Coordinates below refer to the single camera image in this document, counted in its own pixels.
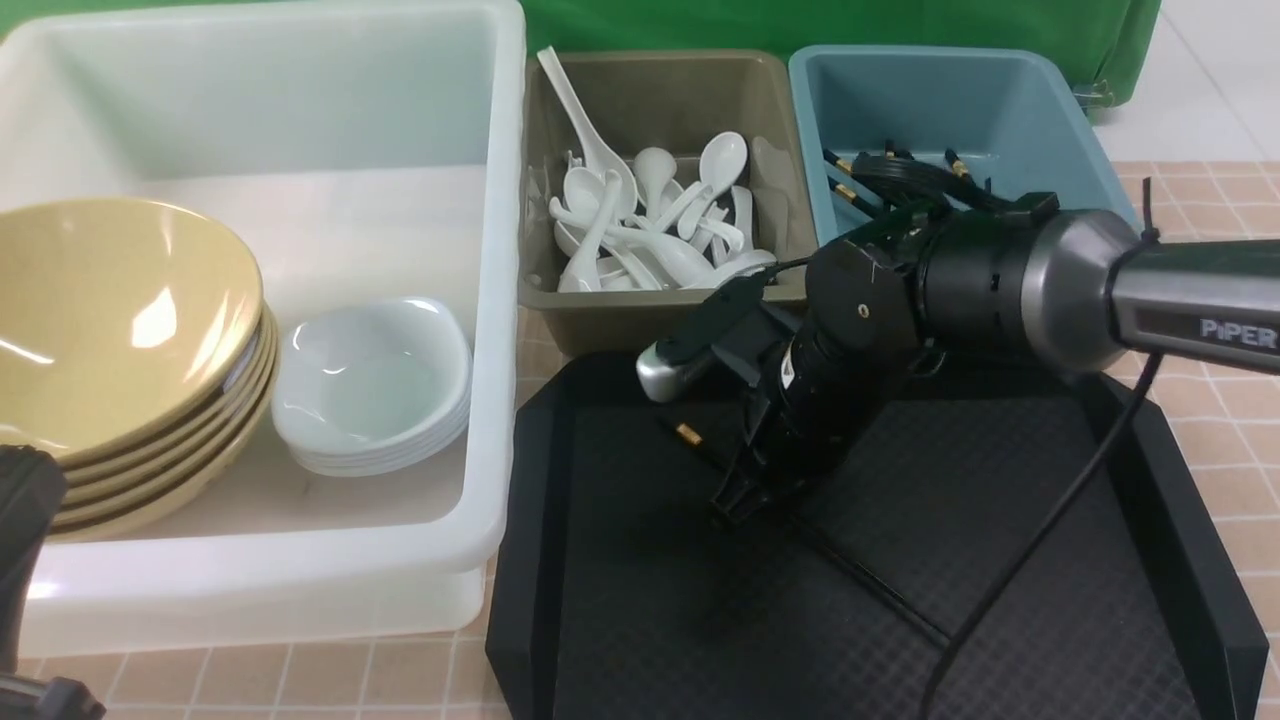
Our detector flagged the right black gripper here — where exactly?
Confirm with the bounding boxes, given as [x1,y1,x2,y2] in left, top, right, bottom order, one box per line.
[710,300,924,523]

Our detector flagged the black chopstick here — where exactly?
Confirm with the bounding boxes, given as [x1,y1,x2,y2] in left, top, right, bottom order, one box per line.
[672,420,951,641]

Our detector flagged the white square dish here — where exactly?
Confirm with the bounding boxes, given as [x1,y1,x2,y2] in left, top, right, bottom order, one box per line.
[271,297,472,456]

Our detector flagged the tan noodle bowl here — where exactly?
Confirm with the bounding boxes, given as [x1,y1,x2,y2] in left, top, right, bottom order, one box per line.
[1,197,264,462]

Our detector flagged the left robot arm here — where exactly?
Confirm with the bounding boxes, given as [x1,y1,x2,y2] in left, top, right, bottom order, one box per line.
[1,445,105,719]

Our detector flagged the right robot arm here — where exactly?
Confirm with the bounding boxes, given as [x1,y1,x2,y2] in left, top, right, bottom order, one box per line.
[713,193,1277,523]

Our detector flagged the stacked tan bowl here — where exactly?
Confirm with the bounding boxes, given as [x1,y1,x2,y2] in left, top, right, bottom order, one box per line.
[54,340,278,536]
[64,324,279,516]
[67,306,276,487]
[50,366,279,543]

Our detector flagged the top stacked tan bowl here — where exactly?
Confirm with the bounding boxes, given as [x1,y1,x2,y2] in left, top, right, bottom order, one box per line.
[67,306,276,487]

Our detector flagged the bottom stacked tan bowl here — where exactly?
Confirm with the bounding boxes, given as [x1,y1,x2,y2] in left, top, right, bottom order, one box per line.
[50,366,279,543]

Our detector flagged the black serving tray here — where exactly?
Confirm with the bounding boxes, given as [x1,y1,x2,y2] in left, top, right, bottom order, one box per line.
[486,354,1268,719]

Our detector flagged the white soup spoon pile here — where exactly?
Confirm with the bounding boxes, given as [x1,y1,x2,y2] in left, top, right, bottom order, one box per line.
[548,161,778,293]

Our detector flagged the black chopsticks in bin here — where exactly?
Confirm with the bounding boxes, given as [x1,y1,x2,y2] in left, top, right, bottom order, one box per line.
[820,140,1012,219]

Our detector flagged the olive brown spoon bin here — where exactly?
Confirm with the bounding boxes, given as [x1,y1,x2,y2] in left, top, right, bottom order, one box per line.
[518,50,818,357]

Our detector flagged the white soup spoon upright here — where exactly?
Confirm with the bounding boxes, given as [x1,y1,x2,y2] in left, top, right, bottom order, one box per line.
[677,131,748,241]

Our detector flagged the long white soup spoon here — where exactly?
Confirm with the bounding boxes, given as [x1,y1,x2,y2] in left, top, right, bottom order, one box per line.
[536,46,639,218]

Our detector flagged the lower stacked white dishes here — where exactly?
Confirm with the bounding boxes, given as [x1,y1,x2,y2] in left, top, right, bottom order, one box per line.
[291,425,468,478]

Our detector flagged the blue chopstick bin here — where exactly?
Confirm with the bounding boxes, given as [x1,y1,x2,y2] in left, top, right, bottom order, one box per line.
[788,45,1140,243]

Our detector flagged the top stacked white dish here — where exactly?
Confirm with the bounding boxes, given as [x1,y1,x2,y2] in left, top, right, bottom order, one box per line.
[283,389,472,466]

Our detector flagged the large white plastic bin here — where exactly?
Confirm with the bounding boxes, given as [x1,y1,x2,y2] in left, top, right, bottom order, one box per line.
[3,1,524,657]

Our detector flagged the green cloth backdrop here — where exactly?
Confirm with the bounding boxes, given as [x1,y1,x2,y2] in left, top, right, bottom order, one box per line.
[522,1,1160,108]

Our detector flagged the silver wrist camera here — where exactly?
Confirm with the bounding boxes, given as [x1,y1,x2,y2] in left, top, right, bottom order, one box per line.
[635,272,767,404]

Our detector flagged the black cable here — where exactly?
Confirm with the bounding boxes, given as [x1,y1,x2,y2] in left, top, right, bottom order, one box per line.
[920,176,1166,720]

